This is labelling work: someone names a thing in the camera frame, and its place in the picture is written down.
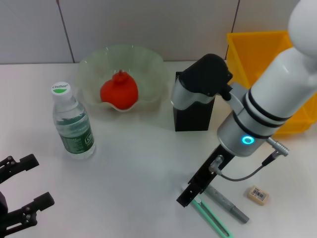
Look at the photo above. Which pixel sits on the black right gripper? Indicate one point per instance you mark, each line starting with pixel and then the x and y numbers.
pixel 213 168

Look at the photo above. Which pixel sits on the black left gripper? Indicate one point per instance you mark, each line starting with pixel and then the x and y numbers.
pixel 3 203

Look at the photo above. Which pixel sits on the mint green utility knife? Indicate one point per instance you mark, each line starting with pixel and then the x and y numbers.
pixel 213 218

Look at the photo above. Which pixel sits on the clear green-label water bottle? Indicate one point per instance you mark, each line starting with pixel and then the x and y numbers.
pixel 74 129

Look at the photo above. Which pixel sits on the beige eraser with barcode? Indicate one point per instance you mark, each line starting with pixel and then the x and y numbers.
pixel 258 194

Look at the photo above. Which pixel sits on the red-orange toy fruit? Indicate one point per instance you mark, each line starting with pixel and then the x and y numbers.
pixel 119 91

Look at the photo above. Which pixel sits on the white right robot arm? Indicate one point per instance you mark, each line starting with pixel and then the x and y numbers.
pixel 272 94

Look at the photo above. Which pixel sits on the grey marker pen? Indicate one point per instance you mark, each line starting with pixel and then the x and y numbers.
pixel 230 205

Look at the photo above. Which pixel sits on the black mesh pen holder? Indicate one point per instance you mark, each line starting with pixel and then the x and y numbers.
pixel 195 119

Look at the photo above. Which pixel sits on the pale green glass fruit bowl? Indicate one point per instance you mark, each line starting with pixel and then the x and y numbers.
pixel 148 74

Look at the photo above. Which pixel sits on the yellow plastic bin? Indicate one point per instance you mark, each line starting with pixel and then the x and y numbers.
pixel 245 54

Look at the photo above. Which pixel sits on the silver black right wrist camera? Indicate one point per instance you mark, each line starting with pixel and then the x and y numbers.
pixel 203 77

